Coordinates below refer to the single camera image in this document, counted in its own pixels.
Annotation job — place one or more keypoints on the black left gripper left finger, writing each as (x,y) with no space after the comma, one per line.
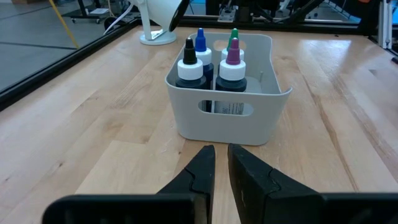
(200,183)

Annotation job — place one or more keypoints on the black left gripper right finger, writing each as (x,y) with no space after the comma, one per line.
(255,186)

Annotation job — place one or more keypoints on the large black-capped colouring bottle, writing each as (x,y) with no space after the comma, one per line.
(190,70)

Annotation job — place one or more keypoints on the large purple-capped colouring bottle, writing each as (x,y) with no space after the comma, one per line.
(232,70)

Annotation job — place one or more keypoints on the large blue-capped colouring bottle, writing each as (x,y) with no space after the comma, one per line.
(201,40)

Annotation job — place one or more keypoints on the large green-capped colouring bottle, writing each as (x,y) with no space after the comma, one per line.
(234,34)

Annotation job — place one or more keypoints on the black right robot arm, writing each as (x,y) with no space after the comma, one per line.
(245,9)

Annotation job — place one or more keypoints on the white plastic storage bin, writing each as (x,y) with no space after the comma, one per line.
(230,130)

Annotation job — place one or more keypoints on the white spotlight lamp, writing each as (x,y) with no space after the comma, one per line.
(158,15)

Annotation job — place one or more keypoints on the white metal mounting bracket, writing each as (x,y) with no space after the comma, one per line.
(227,15)

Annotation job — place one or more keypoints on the white aluminium post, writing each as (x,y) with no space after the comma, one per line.
(385,25)

